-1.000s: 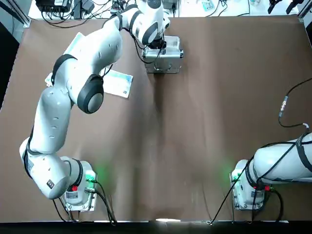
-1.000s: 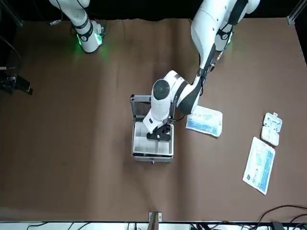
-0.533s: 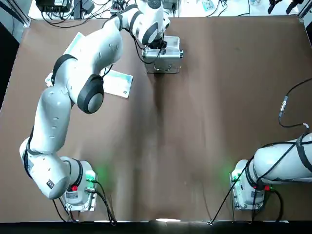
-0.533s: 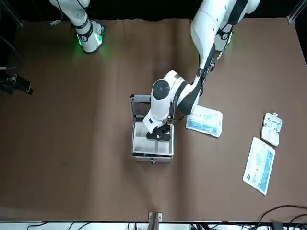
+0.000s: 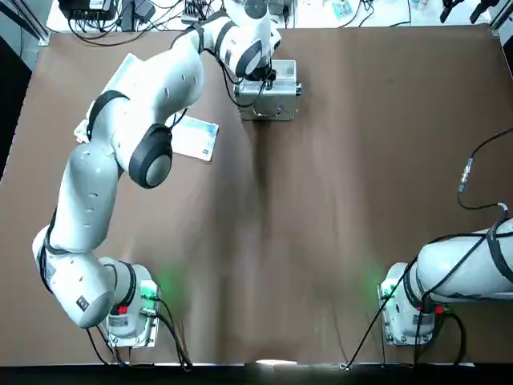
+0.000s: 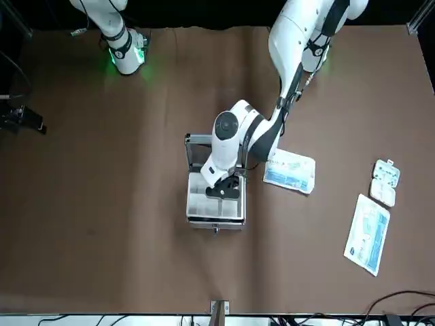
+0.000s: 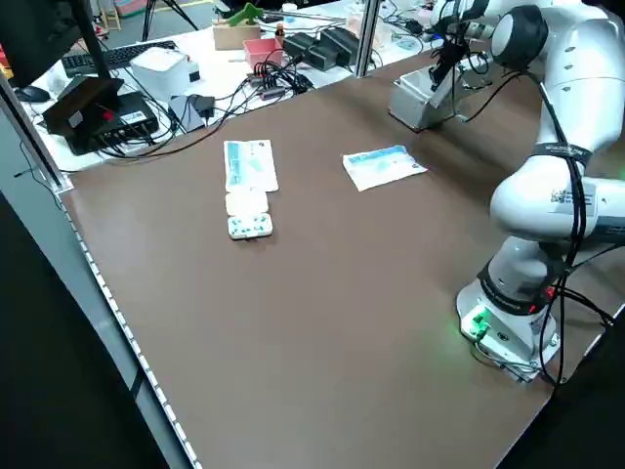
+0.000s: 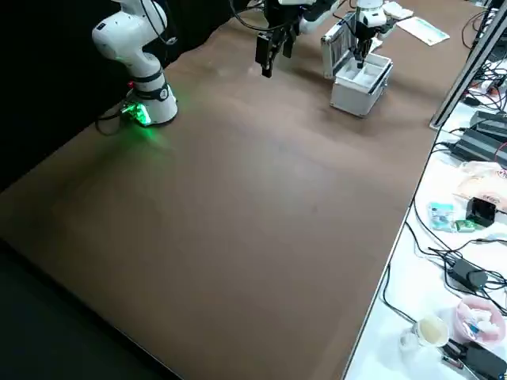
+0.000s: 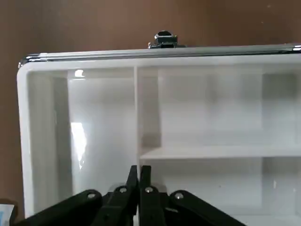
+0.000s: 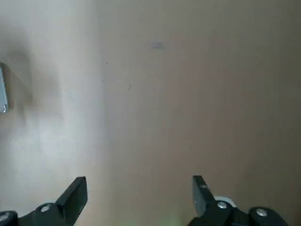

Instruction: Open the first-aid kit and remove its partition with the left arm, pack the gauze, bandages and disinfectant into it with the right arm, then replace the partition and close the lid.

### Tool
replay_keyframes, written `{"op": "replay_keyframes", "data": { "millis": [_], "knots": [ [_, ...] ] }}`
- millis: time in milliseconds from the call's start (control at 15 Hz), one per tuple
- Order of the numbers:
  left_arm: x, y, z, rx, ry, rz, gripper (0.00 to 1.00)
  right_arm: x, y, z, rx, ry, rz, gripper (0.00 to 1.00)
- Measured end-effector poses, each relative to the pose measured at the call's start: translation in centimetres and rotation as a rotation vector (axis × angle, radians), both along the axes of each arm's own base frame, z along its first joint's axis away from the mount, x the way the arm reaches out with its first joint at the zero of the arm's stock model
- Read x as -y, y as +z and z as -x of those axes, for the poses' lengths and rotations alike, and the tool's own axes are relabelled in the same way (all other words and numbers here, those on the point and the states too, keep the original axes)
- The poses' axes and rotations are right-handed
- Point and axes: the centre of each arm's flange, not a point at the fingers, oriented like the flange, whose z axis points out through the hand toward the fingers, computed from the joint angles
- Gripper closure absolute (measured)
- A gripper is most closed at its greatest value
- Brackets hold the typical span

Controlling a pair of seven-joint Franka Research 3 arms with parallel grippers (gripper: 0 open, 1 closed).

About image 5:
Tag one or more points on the white plastic pill box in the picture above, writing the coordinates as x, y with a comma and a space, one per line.
82, 134

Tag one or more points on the aluminium frame post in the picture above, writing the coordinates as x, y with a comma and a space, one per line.
497, 24
40, 34

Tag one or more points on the blue white face mask packet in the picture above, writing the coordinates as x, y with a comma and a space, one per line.
196, 138
126, 66

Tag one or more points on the dark usb hub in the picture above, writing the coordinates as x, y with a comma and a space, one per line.
192, 16

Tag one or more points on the black plug adapter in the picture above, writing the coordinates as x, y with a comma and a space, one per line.
145, 9

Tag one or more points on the teal white packet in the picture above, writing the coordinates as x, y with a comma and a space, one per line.
342, 8

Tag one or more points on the white plastic partition tray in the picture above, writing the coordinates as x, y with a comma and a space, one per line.
286, 70

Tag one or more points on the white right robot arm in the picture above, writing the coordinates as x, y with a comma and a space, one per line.
461, 264

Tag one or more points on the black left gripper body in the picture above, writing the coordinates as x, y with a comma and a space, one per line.
260, 75

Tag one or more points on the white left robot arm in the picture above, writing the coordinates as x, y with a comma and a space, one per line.
160, 92

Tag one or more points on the black network switch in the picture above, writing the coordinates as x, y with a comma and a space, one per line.
88, 8

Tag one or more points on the silver aluminium first-aid case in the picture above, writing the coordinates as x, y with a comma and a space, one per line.
276, 102

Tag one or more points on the grey flat box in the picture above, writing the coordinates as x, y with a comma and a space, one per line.
127, 16

